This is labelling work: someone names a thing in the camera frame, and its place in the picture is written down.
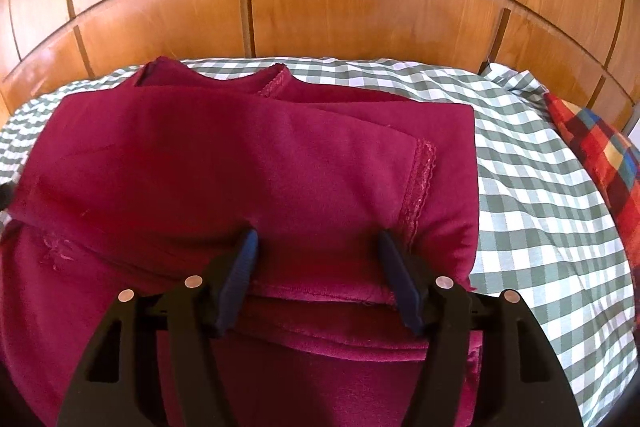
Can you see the wooden wardrobe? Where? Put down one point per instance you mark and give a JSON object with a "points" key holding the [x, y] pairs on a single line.
{"points": [[350, 7]]}

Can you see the multicolour plaid pillow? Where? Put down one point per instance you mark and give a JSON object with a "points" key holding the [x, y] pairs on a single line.
{"points": [[600, 152]]}

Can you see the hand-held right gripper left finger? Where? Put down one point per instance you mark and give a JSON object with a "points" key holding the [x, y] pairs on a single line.
{"points": [[237, 277]]}

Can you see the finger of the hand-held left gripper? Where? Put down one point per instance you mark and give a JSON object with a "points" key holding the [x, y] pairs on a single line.
{"points": [[5, 197]]}

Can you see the green white checked bed sheet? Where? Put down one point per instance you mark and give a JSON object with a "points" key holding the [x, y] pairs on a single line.
{"points": [[525, 207]]}

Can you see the dark red velour pants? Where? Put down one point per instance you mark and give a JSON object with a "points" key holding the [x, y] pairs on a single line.
{"points": [[200, 167]]}

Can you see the white headboard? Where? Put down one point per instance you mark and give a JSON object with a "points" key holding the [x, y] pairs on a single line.
{"points": [[634, 127]]}

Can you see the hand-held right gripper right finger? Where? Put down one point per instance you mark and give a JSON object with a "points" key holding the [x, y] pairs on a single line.
{"points": [[400, 282]]}

